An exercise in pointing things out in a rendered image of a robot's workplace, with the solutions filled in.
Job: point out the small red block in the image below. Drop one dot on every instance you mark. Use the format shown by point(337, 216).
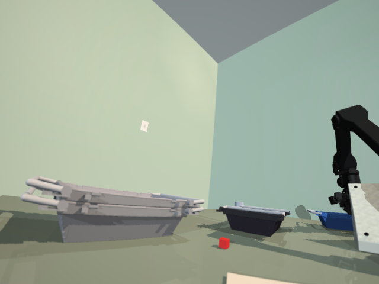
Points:
point(224, 243)

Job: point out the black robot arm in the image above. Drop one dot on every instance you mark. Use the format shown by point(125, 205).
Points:
point(353, 119)

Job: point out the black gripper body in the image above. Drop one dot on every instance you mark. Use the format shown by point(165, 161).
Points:
point(348, 204)

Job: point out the white flat rectangular sheet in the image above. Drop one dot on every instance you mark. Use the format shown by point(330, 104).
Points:
point(239, 279)

